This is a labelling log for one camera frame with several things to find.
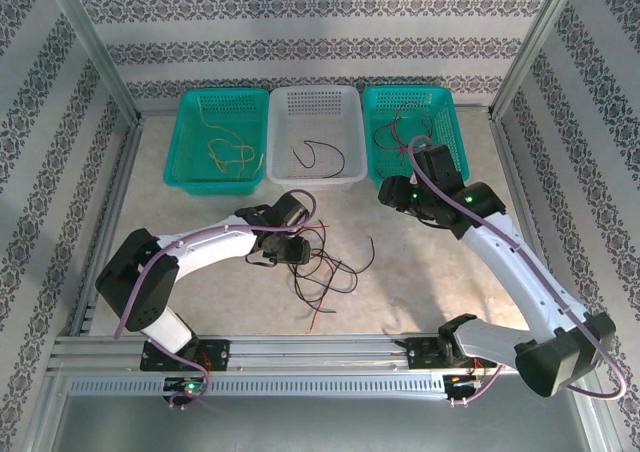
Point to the white plastic basket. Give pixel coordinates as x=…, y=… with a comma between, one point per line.
x=315, y=117

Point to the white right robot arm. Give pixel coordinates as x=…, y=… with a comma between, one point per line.
x=505, y=262

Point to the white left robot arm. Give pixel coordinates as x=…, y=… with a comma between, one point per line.
x=215, y=244

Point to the aluminium frame corner post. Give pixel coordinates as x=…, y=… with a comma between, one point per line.
x=535, y=47
x=90, y=42

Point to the teal plastic basket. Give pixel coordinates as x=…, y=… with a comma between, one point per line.
x=190, y=167
x=395, y=167

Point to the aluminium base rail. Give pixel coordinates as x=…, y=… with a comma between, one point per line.
x=320, y=352

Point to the small controller board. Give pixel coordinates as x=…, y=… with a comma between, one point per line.
x=457, y=381
x=189, y=386

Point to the grey metal plate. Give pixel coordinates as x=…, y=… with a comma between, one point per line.
x=320, y=422

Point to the aluminium frame floor rail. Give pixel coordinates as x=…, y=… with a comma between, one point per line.
x=121, y=172
x=514, y=172

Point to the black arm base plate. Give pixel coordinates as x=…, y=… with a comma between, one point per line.
x=217, y=354
x=422, y=354

